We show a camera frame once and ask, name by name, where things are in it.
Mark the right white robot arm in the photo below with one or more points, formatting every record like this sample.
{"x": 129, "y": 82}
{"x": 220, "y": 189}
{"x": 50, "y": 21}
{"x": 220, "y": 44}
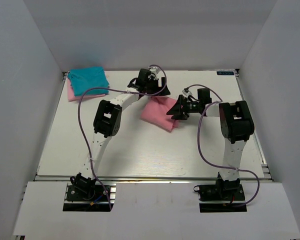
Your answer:
{"x": 236, "y": 125}

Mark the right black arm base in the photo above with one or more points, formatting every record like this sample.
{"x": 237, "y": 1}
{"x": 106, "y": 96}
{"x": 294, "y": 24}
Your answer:
{"x": 223, "y": 196}

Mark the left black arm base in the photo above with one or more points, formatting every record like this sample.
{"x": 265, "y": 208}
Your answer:
{"x": 87, "y": 195}

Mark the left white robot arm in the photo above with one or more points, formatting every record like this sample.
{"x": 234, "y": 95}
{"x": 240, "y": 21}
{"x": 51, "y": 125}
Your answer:
{"x": 107, "y": 120}

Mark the folded teal t shirt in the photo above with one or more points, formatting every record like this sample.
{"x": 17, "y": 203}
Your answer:
{"x": 86, "y": 78}

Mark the blue table label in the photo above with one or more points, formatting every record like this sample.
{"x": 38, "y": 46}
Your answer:
{"x": 225, "y": 73}

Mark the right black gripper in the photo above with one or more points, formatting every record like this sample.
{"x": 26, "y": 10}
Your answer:
{"x": 180, "y": 113}

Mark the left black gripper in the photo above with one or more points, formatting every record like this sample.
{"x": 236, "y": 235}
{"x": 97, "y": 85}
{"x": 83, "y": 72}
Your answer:
{"x": 156, "y": 81}

